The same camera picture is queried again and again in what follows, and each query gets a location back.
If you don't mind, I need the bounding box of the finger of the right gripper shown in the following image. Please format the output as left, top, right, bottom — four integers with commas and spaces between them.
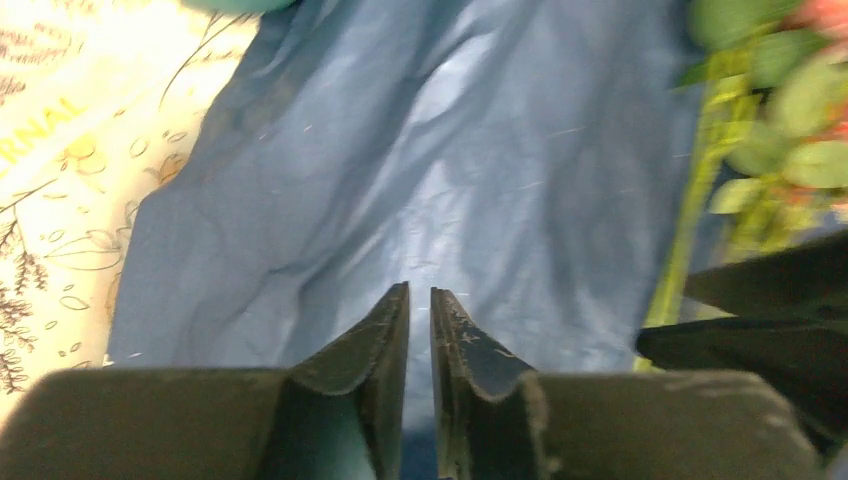
684, 230, 847, 320
636, 317, 847, 457

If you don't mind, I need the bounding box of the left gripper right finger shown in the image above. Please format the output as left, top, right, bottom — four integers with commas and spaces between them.
430, 288, 824, 479

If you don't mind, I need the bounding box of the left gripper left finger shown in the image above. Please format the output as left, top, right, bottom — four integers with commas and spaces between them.
1, 283, 409, 479

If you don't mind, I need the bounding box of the pink flowers bunch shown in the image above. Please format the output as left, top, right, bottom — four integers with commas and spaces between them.
644, 1, 847, 328

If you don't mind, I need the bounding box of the blue wrapping paper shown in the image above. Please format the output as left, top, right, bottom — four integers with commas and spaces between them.
107, 1, 699, 479

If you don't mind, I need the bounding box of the cream ribbon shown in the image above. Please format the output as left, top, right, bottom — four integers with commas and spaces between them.
1, 36, 198, 194

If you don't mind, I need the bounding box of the teal ceramic vase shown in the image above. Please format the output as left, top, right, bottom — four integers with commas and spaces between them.
180, 0, 295, 15

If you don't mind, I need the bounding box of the floral patterned table mat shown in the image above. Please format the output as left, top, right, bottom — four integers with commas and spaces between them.
1, 1, 258, 417

